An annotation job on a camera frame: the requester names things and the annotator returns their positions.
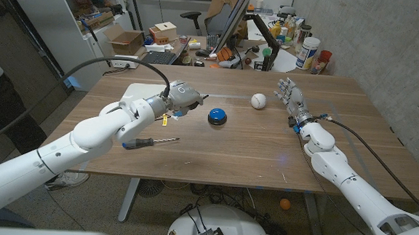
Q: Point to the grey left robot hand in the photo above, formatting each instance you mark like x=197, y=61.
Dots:
x=185, y=96

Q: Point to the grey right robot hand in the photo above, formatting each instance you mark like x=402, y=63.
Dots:
x=294, y=99

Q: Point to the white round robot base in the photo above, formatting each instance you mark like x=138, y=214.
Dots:
x=225, y=220

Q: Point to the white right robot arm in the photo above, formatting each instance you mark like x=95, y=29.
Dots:
x=330, y=165

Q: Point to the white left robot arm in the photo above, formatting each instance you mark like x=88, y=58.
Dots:
x=46, y=158

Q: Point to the white square plate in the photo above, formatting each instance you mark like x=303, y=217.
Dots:
x=134, y=91

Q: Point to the small green ball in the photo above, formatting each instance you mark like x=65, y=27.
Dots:
x=267, y=52

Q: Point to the small orange ball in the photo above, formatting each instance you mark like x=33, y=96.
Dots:
x=285, y=204

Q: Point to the white baseball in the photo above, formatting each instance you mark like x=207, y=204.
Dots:
x=258, y=101

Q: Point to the blue push button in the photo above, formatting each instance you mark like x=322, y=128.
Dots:
x=217, y=115

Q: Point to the red snack container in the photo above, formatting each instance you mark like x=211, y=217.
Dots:
x=321, y=62

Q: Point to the black computer mouse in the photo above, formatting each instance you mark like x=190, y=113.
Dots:
x=202, y=53

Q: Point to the white wipes canister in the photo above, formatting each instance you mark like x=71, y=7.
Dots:
x=307, y=54

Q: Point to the open laptop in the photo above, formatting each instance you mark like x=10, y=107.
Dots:
x=158, y=57

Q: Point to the black digital timer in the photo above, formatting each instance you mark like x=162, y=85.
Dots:
x=258, y=66

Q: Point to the red drink can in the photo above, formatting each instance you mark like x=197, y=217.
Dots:
x=183, y=40

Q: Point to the small orange basketball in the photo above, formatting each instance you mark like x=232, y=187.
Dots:
x=224, y=54

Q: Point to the grey keyboard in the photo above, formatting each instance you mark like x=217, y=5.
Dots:
x=213, y=43

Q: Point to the black lidded jar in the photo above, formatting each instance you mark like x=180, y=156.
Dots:
x=304, y=34

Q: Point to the white rectangular power box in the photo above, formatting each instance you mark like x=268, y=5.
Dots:
x=125, y=64

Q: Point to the small wooden box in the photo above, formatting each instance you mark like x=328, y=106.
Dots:
x=167, y=27

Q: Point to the yellow bottle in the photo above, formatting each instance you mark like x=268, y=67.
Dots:
x=276, y=29

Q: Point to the open cardboard box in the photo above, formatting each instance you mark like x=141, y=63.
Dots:
x=126, y=41

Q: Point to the office chair with brown jacket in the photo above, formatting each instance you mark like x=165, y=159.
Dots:
x=215, y=21

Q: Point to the flat computer monitor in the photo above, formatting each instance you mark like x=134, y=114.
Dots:
x=233, y=20

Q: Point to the black round fan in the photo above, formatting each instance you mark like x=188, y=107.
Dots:
x=150, y=188

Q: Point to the blue plastic item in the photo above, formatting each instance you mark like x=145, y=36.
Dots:
x=75, y=84

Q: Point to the grey table leg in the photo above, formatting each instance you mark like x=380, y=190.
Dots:
x=312, y=218
x=129, y=200

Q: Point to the white sneaker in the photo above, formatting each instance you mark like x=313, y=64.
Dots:
x=67, y=180

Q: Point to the white shelf unit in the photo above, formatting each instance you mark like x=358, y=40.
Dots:
x=55, y=24

